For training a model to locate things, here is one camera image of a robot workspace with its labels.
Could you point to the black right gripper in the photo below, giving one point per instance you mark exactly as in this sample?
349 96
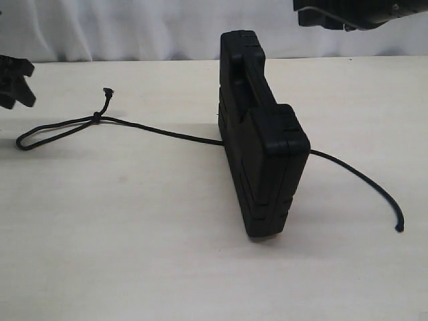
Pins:
350 15

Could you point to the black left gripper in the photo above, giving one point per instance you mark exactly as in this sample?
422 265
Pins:
13 84

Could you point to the black plastic carrying case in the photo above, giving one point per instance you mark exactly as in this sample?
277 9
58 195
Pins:
266 147

